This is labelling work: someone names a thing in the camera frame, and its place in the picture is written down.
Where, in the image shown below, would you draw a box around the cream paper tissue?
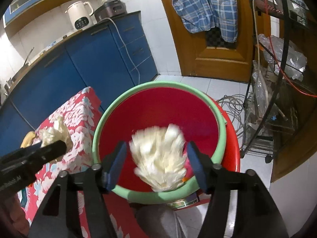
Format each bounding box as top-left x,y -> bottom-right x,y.
129,124 -> 187,192

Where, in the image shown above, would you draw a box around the red green trash basin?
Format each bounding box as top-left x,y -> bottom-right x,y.
92,82 -> 227,204

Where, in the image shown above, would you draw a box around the blue kitchen cabinets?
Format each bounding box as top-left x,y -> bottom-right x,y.
1,11 -> 158,155

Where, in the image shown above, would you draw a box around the ginger root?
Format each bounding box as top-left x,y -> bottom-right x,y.
20,131 -> 36,148

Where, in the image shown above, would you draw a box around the red plastic stool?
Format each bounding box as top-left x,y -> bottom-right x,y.
167,97 -> 240,211

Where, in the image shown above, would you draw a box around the grey trouser knee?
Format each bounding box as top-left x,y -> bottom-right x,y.
135,205 -> 188,238

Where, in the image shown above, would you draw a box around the red floral tablecloth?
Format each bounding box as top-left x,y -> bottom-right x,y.
18,87 -> 146,237

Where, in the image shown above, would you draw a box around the steel frying pan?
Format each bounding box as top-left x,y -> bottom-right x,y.
23,47 -> 34,67

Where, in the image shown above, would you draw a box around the clear plastic bags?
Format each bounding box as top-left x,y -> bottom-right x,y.
252,34 -> 308,82

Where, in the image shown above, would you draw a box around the wooden door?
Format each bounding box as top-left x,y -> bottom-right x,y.
162,0 -> 255,82

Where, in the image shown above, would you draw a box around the white electric kettle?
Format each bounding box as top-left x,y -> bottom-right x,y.
65,1 -> 94,31

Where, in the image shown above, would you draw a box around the dark rice cooker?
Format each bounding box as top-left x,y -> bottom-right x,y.
94,0 -> 127,23

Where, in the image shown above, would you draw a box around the blue plaid shirt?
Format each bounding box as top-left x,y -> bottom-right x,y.
172,0 -> 238,43

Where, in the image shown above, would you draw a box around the grey cable coil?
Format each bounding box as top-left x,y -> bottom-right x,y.
216,93 -> 251,142

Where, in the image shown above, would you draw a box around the black wire rack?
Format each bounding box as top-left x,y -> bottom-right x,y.
240,0 -> 316,163

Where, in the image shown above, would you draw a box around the orange red cable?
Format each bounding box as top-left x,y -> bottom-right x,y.
250,0 -> 317,98

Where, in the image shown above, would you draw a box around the white power cord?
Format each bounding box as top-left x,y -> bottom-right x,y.
99,17 -> 141,85

